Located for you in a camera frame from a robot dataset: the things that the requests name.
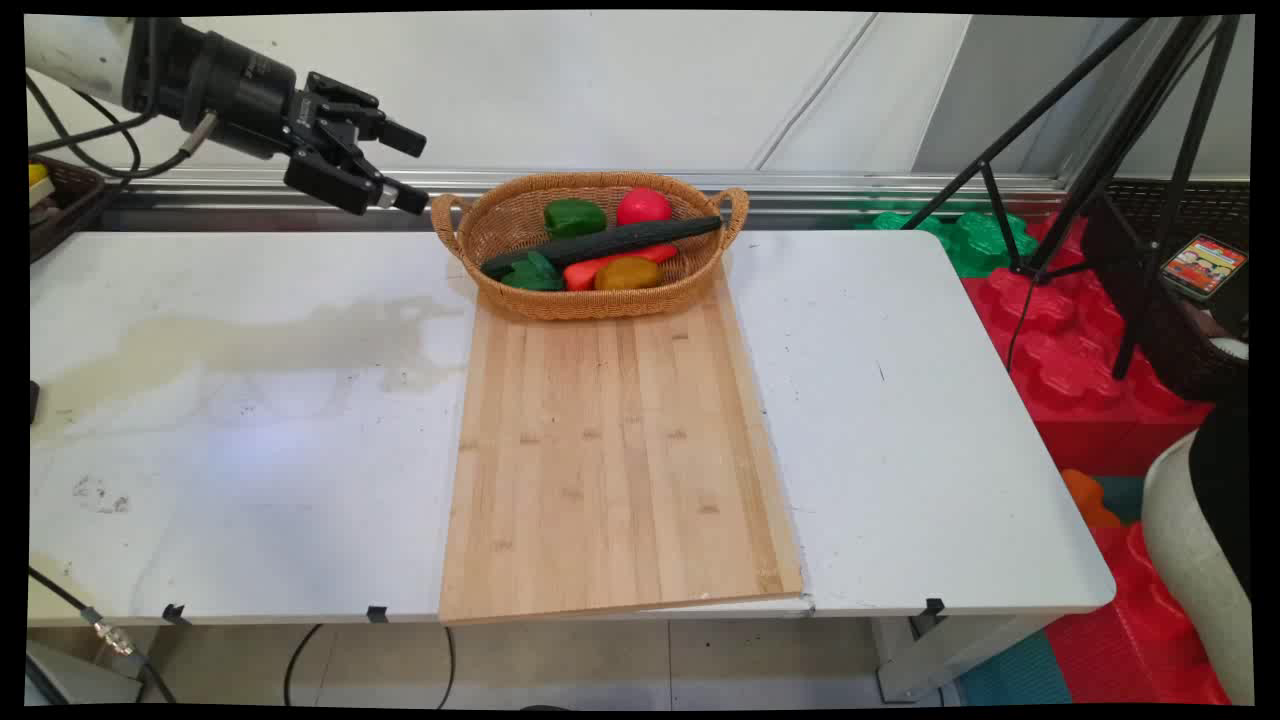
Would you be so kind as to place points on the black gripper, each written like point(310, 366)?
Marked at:
point(240, 95)

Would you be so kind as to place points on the dark green toy cucumber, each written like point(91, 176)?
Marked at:
point(600, 243)

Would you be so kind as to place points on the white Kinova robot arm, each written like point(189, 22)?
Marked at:
point(75, 50)

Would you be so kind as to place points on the green leafy toy vegetable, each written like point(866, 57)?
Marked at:
point(532, 274)

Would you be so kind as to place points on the green toy bell pepper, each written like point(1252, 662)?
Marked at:
point(575, 217)

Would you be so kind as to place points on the orange toy carrot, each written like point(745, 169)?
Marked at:
point(585, 273)

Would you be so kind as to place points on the red toy tomato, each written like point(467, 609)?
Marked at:
point(643, 206)

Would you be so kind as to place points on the brown toy potato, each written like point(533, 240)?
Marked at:
point(627, 274)

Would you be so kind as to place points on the brown wicker basket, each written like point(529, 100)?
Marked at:
point(70, 205)

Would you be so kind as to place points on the bamboo cutting board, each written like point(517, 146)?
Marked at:
point(610, 450)

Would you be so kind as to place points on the green foam block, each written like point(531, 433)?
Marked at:
point(975, 240)

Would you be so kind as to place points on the large red foam block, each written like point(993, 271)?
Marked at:
point(1070, 370)

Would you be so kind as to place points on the white table leg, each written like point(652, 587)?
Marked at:
point(950, 650)

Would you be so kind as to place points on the orange foam piece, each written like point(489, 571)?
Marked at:
point(1088, 497)

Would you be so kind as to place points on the teal floor mat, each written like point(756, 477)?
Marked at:
point(1010, 675)

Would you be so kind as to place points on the black wicker basket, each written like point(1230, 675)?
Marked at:
point(1180, 340)

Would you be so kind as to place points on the smartphone with colourful screen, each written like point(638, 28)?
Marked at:
point(1203, 265)

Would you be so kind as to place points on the flat red foam block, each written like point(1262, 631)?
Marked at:
point(1130, 640)

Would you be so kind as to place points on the white chair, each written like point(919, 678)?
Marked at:
point(1190, 560)

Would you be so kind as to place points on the person in black clothing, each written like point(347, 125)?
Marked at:
point(1225, 480)

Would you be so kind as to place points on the aluminium wall rail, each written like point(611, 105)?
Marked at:
point(800, 195)

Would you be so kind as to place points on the black camera tripod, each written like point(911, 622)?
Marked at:
point(1120, 140)

